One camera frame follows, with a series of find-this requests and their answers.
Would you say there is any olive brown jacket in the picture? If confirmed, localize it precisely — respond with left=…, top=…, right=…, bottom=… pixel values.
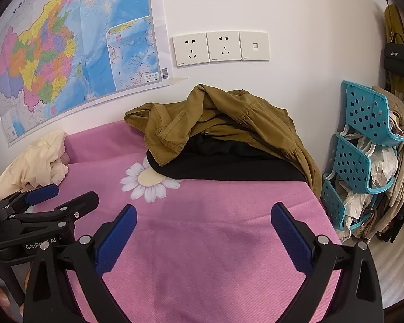
left=124, top=84, right=322, bottom=197

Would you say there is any person's left hand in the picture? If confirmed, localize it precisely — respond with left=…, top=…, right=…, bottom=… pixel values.
left=0, top=286, right=25, bottom=322

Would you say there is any cream pillow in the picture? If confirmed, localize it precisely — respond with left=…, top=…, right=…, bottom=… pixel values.
left=0, top=130, right=70, bottom=201

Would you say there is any teal bottom basket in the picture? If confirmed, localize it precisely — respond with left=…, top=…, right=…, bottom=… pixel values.
left=321, top=171, right=371, bottom=238

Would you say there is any teal basket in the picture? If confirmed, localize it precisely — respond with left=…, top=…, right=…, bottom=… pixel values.
left=342, top=80, right=404, bottom=147
left=333, top=133, right=396, bottom=195
left=321, top=171, right=371, bottom=238

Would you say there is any teal middle basket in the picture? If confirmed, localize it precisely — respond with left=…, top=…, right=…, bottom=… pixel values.
left=333, top=133, right=396, bottom=195

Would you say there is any pink daisy bed sheet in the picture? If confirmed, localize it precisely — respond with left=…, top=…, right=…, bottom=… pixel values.
left=39, top=122, right=339, bottom=322

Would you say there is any black garment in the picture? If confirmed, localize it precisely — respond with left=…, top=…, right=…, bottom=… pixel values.
left=147, top=134, right=306, bottom=182

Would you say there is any teal top basket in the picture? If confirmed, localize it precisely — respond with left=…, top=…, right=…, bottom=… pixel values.
left=342, top=80, right=404, bottom=147

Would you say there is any black handbag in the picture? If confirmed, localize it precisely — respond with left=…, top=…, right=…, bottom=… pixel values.
left=383, top=33, right=404, bottom=77

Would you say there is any mustard hanging coat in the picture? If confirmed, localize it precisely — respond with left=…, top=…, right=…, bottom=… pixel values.
left=385, top=4, right=404, bottom=93

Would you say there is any colourful wall map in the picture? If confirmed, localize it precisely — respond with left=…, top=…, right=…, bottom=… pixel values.
left=0, top=0, right=173, bottom=144

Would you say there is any left white wall socket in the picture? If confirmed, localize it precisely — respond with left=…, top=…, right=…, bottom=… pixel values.
left=172, top=33, right=210, bottom=67

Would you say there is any white wall socket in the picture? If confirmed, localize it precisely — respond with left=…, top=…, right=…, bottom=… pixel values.
left=172, top=33, right=210, bottom=67
left=206, top=31, right=241, bottom=62

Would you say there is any middle white wall socket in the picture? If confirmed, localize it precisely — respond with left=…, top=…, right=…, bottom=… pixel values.
left=206, top=31, right=241, bottom=62

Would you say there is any white network wall plate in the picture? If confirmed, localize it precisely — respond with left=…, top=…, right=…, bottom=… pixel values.
left=239, top=31, right=270, bottom=61

